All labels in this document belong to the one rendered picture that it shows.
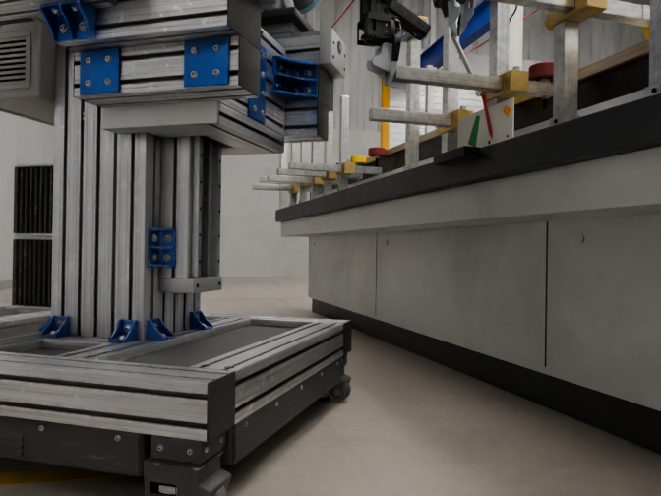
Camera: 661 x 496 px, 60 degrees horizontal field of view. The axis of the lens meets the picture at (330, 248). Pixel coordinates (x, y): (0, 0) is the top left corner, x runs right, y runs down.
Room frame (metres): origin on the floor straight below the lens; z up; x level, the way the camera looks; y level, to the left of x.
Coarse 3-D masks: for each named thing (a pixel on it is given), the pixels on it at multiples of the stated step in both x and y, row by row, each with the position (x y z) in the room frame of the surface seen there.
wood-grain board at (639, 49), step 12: (636, 48) 1.27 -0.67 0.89; (648, 48) 1.24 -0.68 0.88; (600, 60) 1.38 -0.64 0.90; (612, 60) 1.34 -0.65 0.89; (624, 60) 1.31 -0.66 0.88; (588, 72) 1.41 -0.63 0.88; (600, 72) 1.38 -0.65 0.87; (516, 96) 1.70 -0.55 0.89; (528, 96) 1.64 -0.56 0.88; (432, 132) 2.21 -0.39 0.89; (384, 156) 2.68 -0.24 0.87
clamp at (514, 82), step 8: (512, 72) 1.36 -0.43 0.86; (520, 72) 1.37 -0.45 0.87; (528, 72) 1.38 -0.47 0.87; (504, 80) 1.39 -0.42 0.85; (512, 80) 1.36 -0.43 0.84; (520, 80) 1.37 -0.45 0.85; (504, 88) 1.39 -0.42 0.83; (512, 88) 1.37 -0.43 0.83; (520, 88) 1.37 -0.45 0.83; (488, 96) 1.46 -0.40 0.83; (496, 96) 1.43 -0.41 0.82; (504, 96) 1.43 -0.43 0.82; (512, 96) 1.43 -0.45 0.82
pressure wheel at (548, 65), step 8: (536, 64) 1.43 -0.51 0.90; (544, 64) 1.41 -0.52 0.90; (552, 64) 1.41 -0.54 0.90; (536, 72) 1.43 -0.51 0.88; (544, 72) 1.41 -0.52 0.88; (552, 72) 1.41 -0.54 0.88; (528, 80) 1.46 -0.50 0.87; (536, 80) 1.46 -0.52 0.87; (544, 80) 1.44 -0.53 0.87; (552, 80) 1.46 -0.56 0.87; (544, 104) 1.45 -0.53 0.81
